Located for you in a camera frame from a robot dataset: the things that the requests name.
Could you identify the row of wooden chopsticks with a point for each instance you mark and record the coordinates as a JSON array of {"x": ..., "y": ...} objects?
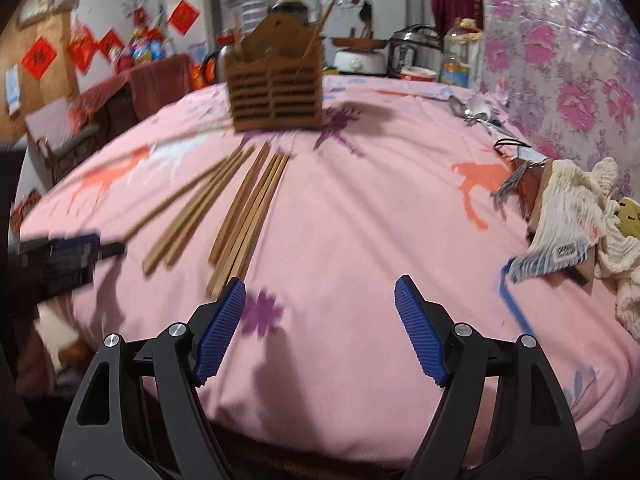
[{"x": 240, "y": 210}]

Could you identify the brown frying pan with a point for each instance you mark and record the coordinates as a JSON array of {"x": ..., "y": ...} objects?
[{"x": 357, "y": 42}]

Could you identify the clear plastic oil bottle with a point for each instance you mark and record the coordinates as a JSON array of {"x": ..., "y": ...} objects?
[{"x": 460, "y": 57}]

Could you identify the green lidded stacked container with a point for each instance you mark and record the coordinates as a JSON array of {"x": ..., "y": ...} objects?
[{"x": 254, "y": 2}]

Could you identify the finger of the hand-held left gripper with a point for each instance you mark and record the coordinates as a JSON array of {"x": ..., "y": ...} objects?
[{"x": 85, "y": 249}]

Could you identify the cream knitted cloth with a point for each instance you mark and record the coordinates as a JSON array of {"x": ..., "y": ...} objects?
[{"x": 575, "y": 210}]

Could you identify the red white bowl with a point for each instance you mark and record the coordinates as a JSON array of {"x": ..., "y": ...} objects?
[{"x": 417, "y": 74}]

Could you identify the silver black pressure cooker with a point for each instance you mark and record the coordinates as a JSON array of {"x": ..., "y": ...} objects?
[{"x": 415, "y": 50}]

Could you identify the steel electric kettle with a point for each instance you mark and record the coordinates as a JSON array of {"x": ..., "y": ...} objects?
[{"x": 217, "y": 65}]

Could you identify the metal spoon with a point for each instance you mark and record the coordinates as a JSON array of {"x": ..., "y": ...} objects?
[{"x": 457, "y": 106}]

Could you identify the brown wooden utensil holder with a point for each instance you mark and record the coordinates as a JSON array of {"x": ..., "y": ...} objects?
[{"x": 272, "y": 85}]

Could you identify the table with red cloth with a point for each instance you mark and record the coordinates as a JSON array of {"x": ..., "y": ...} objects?
[{"x": 145, "y": 85}]

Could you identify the yellow plush toy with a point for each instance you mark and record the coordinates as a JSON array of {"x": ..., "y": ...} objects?
[{"x": 630, "y": 215}]

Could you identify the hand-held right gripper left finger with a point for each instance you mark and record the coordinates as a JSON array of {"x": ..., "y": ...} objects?
[{"x": 220, "y": 330}]

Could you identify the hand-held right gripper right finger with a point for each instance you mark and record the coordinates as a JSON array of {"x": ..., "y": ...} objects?
[{"x": 420, "y": 330}]

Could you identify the red wall decorations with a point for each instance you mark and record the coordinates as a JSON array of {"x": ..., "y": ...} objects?
[{"x": 82, "y": 47}]

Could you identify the pink printed bed sheet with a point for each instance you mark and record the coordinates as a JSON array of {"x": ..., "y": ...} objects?
[{"x": 350, "y": 220}]

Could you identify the white electric cooker base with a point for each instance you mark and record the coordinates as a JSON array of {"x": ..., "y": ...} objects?
[{"x": 357, "y": 62}]

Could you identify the white refrigerator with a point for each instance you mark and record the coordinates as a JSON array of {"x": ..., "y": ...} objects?
[{"x": 197, "y": 15}]

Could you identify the brown wooden chopstick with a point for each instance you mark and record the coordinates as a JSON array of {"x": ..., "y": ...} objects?
[{"x": 319, "y": 30}]

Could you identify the white ceramic spoon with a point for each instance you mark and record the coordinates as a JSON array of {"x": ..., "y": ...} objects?
[{"x": 480, "y": 107}]

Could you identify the red diamond paper decoration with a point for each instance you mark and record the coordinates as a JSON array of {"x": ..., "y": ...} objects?
[{"x": 184, "y": 17}]

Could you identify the pink floral curtain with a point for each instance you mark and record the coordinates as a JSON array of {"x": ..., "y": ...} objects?
[{"x": 560, "y": 60}]

